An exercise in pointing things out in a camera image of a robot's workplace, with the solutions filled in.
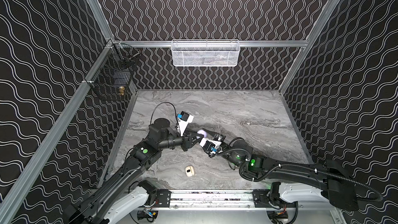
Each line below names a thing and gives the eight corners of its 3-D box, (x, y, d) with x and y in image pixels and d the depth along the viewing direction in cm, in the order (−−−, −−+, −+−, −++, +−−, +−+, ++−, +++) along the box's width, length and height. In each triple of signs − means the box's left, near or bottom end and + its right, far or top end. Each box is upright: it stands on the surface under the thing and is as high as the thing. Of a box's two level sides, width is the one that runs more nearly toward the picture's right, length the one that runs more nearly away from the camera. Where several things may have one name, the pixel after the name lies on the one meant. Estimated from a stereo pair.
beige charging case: (185, 176, 83) (185, 175, 81) (186, 167, 86) (185, 166, 84) (194, 176, 83) (194, 175, 81) (194, 167, 86) (194, 166, 84)
